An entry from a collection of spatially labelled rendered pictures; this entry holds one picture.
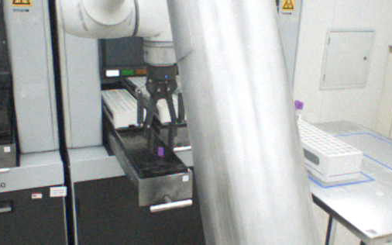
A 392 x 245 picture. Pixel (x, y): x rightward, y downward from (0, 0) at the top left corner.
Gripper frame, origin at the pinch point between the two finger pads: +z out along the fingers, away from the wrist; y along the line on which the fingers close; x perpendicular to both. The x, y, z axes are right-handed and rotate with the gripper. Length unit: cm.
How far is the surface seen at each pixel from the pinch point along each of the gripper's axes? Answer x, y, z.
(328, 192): 35.5, -26.7, 2.4
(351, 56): -138, -190, 8
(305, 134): 16.5, -33.9, -3.5
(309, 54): -138, -153, 5
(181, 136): -18.6, -12.9, 7.3
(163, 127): -19.2, -6.8, 4.0
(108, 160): -18.6, 11.0, 12.8
